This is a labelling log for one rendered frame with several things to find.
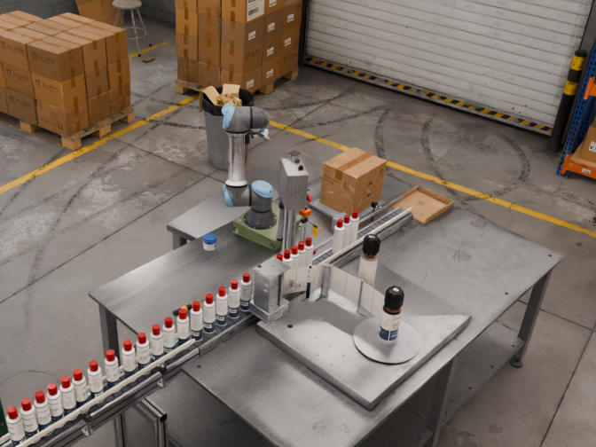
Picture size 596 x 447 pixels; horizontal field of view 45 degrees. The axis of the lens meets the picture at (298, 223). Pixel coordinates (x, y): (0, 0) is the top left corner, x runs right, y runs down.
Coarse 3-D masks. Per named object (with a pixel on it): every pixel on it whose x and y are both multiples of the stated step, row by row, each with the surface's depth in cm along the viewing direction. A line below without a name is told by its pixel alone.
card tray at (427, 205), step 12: (408, 192) 447; (420, 192) 453; (432, 192) 449; (396, 204) 439; (408, 204) 440; (420, 204) 441; (432, 204) 442; (444, 204) 443; (420, 216) 429; (432, 216) 426
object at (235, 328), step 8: (408, 216) 420; (368, 224) 410; (400, 224) 416; (384, 232) 405; (392, 232) 413; (328, 248) 388; (360, 248) 392; (344, 256) 383; (352, 256) 390; (336, 264) 380; (288, 296) 356; (240, 320) 335; (248, 320) 338; (232, 328) 331; (240, 328) 336; (216, 336) 325; (224, 336) 329; (208, 344) 322; (216, 344) 327; (200, 352) 321
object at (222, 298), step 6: (222, 288) 321; (216, 294) 324; (222, 294) 321; (216, 300) 323; (222, 300) 322; (216, 306) 325; (222, 306) 324; (216, 312) 327; (222, 312) 326; (216, 318) 329; (222, 318) 328; (216, 324) 331; (222, 324) 329
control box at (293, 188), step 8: (280, 160) 344; (288, 160) 343; (280, 168) 345; (288, 168) 337; (296, 168) 337; (304, 168) 339; (280, 176) 346; (288, 176) 331; (296, 176) 332; (304, 176) 333; (280, 184) 348; (288, 184) 333; (296, 184) 334; (304, 184) 335; (280, 192) 349; (288, 192) 336; (296, 192) 336; (304, 192) 337; (288, 200) 338; (296, 200) 339; (304, 200) 340; (288, 208) 340; (296, 208) 341
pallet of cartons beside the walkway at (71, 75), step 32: (0, 32) 625; (32, 32) 629; (64, 32) 634; (96, 32) 640; (0, 64) 636; (32, 64) 612; (64, 64) 601; (96, 64) 633; (128, 64) 666; (0, 96) 655; (32, 96) 633; (64, 96) 613; (96, 96) 646; (128, 96) 682; (32, 128) 657; (64, 128) 628; (96, 128) 654
